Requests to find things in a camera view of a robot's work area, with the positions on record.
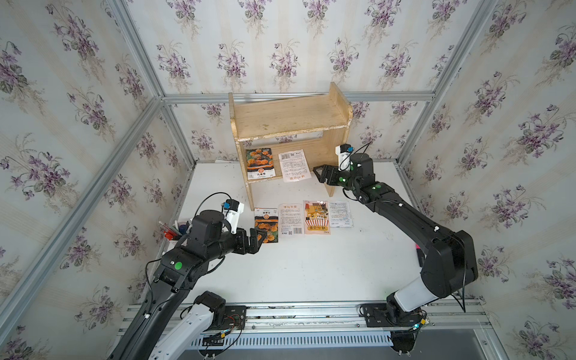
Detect orange flower seed bag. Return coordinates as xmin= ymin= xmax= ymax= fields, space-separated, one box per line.
xmin=254 ymin=208 xmax=279 ymax=243
xmin=246 ymin=148 xmax=276 ymax=180

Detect red items at table edge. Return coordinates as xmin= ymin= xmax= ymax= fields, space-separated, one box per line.
xmin=158 ymin=221 xmax=191 ymax=242

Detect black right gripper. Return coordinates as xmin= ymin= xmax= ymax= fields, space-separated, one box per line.
xmin=311 ymin=164 xmax=361 ymax=194

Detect wooden two-tier shelf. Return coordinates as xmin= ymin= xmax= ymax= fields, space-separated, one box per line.
xmin=228 ymin=82 xmax=353 ymax=209

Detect pink pen holder cup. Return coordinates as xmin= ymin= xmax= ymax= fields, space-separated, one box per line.
xmin=166 ymin=238 xmax=185 ymax=251

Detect white barcode seed bag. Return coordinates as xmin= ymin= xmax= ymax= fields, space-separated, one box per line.
xmin=278 ymin=203 xmax=304 ymax=239

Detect colourful popcorn seed bag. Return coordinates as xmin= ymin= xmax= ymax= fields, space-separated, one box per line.
xmin=304 ymin=201 xmax=330 ymax=235

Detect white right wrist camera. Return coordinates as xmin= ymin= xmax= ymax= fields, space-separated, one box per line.
xmin=335 ymin=143 xmax=354 ymax=171

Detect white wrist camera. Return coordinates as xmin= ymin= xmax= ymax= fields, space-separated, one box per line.
xmin=223 ymin=199 xmax=245 ymax=234
xmin=335 ymin=143 xmax=354 ymax=171

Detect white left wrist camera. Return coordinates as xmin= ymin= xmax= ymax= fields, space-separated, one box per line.
xmin=223 ymin=199 xmax=245 ymax=234

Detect white text seed bag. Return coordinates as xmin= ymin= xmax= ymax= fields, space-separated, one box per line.
xmin=328 ymin=201 xmax=353 ymax=228

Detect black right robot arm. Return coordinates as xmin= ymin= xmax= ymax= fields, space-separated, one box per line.
xmin=313 ymin=153 xmax=479 ymax=325

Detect white label seed bag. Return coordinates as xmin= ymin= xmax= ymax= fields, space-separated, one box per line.
xmin=279 ymin=150 xmax=311 ymax=183

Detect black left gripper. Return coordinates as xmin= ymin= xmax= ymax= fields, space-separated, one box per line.
xmin=203 ymin=226 xmax=268 ymax=263

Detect pink grey highlighter marker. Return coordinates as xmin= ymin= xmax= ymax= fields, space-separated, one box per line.
xmin=415 ymin=245 xmax=426 ymax=268

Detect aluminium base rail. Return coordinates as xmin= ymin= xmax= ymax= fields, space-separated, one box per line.
xmin=109 ymin=300 xmax=506 ymax=359

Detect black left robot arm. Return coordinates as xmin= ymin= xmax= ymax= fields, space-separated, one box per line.
xmin=109 ymin=202 xmax=267 ymax=359

